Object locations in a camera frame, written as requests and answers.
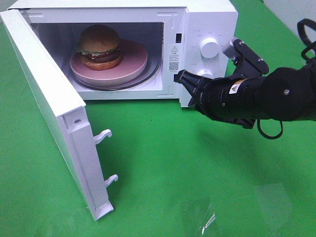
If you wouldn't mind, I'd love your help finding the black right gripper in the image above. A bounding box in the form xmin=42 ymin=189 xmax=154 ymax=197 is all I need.
xmin=173 ymin=70 xmax=259 ymax=128

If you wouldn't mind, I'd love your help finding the white microwave knob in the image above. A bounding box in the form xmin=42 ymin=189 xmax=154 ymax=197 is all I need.
xmin=197 ymin=69 xmax=213 ymax=78
xmin=199 ymin=37 xmax=219 ymax=58

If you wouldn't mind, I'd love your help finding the pink round plate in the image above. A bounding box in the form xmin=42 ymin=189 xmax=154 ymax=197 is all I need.
xmin=70 ymin=39 xmax=148 ymax=88

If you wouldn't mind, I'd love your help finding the burger with lettuce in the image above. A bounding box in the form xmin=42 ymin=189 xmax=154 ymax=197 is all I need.
xmin=77 ymin=24 xmax=121 ymax=71

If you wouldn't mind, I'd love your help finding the white microwave door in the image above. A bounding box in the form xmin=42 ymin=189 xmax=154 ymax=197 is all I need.
xmin=0 ymin=9 xmax=118 ymax=220

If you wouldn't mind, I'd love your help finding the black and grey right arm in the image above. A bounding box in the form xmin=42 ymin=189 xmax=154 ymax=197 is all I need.
xmin=174 ymin=38 xmax=316 ymax=128

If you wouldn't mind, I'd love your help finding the glass microwave turntable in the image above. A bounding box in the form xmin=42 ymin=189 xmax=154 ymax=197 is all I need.
xmin=73 ymin=59 xmax=160 ymax=91

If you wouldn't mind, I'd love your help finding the black camera cable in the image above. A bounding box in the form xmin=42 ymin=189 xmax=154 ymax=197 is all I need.
xmin=256 ymin=119 xmax=283 ymax=140

